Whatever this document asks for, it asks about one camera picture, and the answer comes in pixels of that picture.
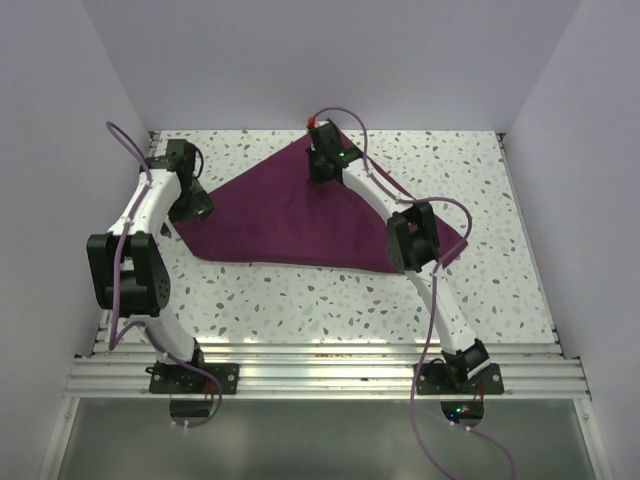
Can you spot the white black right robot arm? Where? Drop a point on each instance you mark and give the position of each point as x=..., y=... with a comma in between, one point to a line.
x=412, y=245

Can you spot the purple cloth mat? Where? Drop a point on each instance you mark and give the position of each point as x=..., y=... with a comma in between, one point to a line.
x=273, y=213

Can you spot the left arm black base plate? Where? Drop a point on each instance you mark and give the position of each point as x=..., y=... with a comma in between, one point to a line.
x=175, y=380

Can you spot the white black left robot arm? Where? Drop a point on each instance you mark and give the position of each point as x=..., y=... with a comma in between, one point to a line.
x=129, y=275

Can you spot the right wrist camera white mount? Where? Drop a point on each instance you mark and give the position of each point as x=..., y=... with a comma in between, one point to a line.
x=320, y=122

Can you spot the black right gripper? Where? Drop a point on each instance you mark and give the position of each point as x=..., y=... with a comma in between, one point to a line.
x=316, y=176

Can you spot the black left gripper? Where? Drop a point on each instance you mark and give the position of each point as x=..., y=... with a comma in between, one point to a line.
x=199, y=206

